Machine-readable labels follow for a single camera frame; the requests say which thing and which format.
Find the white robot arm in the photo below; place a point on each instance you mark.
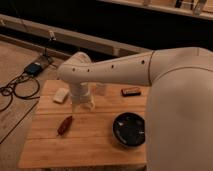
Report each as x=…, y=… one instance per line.
x=179, y=108

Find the black ceramic bowl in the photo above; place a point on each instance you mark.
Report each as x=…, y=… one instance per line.
x=129, y=129

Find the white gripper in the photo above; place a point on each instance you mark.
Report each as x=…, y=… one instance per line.
x=81, y=95

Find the white ceramic cup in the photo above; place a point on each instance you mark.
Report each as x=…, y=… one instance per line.
x=100, y=89

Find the blue power adapter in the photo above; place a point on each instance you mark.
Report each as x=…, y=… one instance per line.
x=33, y=69

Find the black rectangular box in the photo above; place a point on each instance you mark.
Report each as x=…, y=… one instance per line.
x=127, y=92

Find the wooden slatted table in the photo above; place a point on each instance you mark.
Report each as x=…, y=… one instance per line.
x=89, y=140

